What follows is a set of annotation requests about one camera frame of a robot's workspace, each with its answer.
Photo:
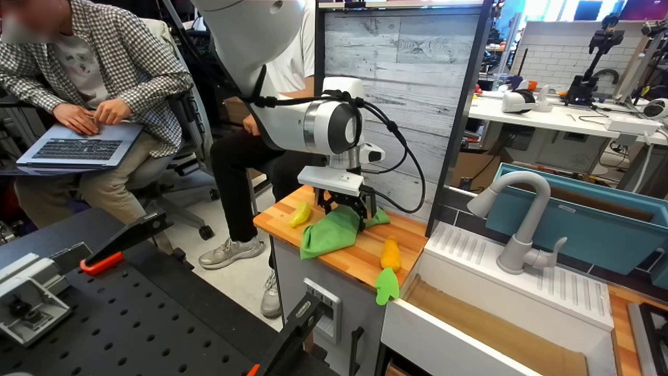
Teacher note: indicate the toy stove top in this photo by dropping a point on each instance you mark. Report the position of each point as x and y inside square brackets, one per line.
[653, 342]

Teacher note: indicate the checkered-jacket person's left hand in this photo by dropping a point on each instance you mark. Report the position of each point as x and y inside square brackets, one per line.
[110, 112]

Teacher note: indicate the grey metal bracket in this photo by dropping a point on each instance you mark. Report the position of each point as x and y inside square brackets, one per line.
[28, 314]

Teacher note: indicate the small white device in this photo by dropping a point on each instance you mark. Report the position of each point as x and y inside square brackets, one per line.
[515, 103]

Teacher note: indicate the black office chair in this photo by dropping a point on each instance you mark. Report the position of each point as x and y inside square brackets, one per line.
[188, 178]

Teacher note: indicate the checkered-jacket person's right hand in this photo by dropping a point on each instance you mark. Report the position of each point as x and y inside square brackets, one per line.
[78, 120]

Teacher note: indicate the grey toy kitchen cabinet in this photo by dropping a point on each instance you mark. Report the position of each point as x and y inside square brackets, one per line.
[289, 278]

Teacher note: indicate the green towel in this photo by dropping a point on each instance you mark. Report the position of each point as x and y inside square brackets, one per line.
[334, 232]

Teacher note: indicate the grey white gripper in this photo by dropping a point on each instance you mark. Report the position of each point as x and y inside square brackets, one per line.
[334, 180]

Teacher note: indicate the white toy sink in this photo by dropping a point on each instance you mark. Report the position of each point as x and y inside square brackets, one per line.
[472, 258]

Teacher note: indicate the yellow toy carrot green leaves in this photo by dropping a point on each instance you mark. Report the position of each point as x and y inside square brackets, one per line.
[390, 256]

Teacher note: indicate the grey white sneaker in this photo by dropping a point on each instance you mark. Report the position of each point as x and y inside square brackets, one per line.
[229, 251]
[272, 295]

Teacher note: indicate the wooden cutting board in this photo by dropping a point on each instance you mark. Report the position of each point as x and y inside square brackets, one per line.
[355, 258]

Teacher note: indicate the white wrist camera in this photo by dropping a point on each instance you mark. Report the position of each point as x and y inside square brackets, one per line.
[370, 153]

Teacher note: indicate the teal plastic bin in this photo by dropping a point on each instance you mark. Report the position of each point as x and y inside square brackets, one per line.
[597, 230]

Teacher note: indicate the grey toy faucet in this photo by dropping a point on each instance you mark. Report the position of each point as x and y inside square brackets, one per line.
[518, 247]

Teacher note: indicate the yellow toy banana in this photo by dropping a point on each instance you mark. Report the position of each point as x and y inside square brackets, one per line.
[301, 216]

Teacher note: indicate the grey laptop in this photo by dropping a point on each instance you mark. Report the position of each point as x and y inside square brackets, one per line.
[75, 149]

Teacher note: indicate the grey wood-look backboard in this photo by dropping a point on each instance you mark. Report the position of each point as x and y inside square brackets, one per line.
[417, 63]

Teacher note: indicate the person in white t-shirt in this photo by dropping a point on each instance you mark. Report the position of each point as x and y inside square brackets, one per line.
[237, 160]

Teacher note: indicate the long white table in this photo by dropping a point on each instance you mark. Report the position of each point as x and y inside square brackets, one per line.
[555, 119]

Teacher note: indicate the person in checkered jacket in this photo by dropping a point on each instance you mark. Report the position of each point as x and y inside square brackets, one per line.
[132, 63]

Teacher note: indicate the black camera stand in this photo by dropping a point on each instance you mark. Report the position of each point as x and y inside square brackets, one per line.
[585, 87]

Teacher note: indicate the wooden stove counter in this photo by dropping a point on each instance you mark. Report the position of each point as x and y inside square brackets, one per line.
[621, 335]

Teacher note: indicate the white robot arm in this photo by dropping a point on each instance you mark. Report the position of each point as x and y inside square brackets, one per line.
[242, 34]

